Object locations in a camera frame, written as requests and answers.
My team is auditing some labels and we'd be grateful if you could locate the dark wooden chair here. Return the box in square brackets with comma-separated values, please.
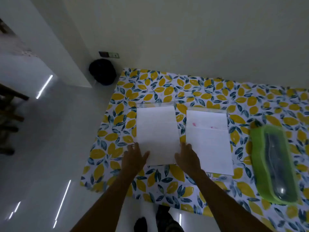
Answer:
[0, 83, 30, 156]

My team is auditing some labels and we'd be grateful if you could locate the person's right forearm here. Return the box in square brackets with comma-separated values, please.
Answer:
[191, 170, 274, 232]

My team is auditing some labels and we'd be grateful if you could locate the metal spoon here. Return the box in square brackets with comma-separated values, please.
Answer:
[270, 135, 290, 200]

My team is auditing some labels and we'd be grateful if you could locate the person's dark shoe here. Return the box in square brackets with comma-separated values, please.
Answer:
[134, 217, 148, 232]

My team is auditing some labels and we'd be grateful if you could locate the person's right hand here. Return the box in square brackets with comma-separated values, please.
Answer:
[174, 142, 206, 178]

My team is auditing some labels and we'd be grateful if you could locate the green cutlery box clear lid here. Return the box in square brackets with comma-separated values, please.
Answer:
[249, 124, 301, 206]

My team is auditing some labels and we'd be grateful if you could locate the person's dark trouser leg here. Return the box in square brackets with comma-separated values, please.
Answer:
[155, 204, 184, 232]

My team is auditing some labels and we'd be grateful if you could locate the lemon patterned tablecloth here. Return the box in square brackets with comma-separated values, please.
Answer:
[80, 68, 309, 232]

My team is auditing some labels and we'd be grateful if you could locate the person's left forearm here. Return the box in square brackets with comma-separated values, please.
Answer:
[70, 170, 138, 232]

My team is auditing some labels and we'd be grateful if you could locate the Thai food menu stand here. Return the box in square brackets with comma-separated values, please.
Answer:
[136, 101, 181, 167]

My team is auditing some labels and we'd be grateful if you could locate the person's left hand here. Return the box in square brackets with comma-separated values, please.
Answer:
[120, 142, 151, 176]

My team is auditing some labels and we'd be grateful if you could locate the dark wall socket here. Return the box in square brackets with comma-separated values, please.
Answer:
[98, 51, 120, 59]

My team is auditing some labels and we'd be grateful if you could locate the black trash bin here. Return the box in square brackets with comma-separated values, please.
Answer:
[89, 58, 117, 86]

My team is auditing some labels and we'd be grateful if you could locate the Chinese food menu stand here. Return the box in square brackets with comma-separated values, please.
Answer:
[185, 106, 235, 177]

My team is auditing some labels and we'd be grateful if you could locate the wooden furniture beyond doorway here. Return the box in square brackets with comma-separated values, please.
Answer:
[0, 18, 15, 34]

